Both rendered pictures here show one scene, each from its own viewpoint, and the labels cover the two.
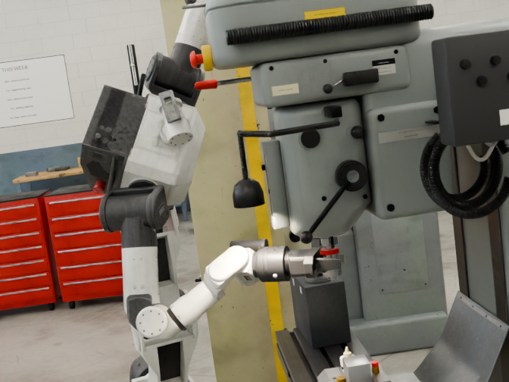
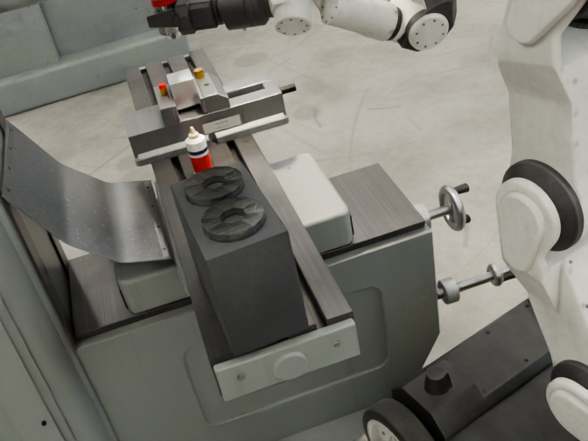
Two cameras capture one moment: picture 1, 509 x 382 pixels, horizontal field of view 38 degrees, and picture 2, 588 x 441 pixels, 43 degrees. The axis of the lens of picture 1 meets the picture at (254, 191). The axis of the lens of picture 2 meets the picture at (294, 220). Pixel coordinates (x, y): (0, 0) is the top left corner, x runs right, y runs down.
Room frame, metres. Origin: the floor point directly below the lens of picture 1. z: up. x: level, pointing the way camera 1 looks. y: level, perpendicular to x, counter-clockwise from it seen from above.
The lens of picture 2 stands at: (3.12, -0.14, 1.68)
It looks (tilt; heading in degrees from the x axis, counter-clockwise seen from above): 35 degrees down; 175
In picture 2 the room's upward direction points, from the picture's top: 12 degrees counter-clockwise
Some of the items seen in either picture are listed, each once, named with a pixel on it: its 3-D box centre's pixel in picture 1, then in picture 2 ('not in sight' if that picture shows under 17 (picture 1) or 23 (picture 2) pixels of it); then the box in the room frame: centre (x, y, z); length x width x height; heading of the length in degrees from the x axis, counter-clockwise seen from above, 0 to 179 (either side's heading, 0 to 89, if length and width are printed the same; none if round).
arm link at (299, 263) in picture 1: (295, 264); (215, 8); (1.80, -0.08, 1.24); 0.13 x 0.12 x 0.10; 162
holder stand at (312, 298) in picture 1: (318, 302); (237, 251); (2.21, -0.15, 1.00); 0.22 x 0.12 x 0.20; 9
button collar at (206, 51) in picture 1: (207, 57); not in sight; (1.76, 0.07, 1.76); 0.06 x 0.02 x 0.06; 5
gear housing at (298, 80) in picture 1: (326, 76); not in sight; (1.78, -0.20, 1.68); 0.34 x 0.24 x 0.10; 95
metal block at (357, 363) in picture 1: (357, 373); (183, 88); (1.61, -0.18, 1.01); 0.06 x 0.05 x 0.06; 4
